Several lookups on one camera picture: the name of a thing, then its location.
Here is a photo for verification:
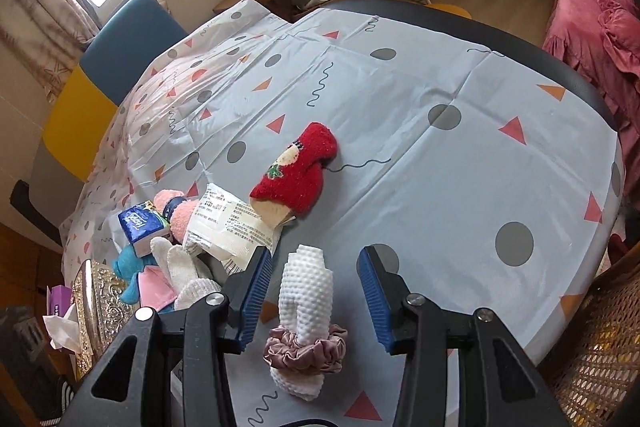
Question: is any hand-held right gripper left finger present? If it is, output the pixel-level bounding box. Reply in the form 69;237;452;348
65;246;273;427

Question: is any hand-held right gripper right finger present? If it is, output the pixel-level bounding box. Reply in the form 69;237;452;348
356;245;571;427

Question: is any white waffle towel roll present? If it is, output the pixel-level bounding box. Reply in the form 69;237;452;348
270;244;335;402

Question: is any pink satin scrunchie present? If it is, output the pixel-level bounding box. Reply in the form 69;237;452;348
264;326;348;375

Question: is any white printed plastic packet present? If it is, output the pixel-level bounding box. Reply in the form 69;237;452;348
182;183;283;275

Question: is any cream mesh cloth bundle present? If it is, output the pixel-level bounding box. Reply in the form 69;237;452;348
150;237;223;312

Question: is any blue and pink towel doll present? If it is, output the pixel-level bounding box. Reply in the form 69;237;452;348
111;244;176;310

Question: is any blue tissue packet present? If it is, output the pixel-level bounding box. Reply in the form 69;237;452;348
117;202;173;258

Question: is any embossed gold tin lid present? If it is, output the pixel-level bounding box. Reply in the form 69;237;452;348
70;259;143;383

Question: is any pink fuzzy sock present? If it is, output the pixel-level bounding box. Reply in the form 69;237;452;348
152;189;201;248

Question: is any red fuzzy sock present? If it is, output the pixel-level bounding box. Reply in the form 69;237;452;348
249;122;341;228

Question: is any patterned grey tablecloth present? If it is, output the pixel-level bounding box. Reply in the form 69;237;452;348
59;0;626;427

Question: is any purple tissue box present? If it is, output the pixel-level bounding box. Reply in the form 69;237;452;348
42;285;81;353

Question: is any wicker chair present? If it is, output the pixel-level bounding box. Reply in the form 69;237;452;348
540;237;640;427

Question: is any dark bag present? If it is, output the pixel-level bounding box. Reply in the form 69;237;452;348
0;307;76;427

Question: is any blue yellow grey chair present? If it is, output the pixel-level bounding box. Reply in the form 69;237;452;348
10;0;188;253

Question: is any wooden stool seat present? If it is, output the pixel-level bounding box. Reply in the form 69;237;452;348
425;2;473;20

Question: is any beige patterned curtain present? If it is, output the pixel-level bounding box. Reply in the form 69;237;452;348
0;0;101;102

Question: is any pink ruffled bedspread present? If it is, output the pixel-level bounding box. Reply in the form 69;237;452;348
542;0;640;192

